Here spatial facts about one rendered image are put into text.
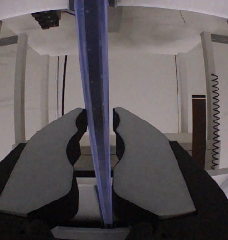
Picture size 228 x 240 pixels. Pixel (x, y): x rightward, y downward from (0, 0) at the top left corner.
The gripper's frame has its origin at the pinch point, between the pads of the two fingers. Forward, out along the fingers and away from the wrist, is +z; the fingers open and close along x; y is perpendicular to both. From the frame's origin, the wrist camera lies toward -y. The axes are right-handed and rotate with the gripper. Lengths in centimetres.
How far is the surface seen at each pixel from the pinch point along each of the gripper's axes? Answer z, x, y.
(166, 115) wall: 155, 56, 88
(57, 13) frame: 39.6, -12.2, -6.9
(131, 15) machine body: 48.7, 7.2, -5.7
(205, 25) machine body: 51, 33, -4
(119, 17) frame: 40.8, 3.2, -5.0
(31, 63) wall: 182, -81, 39
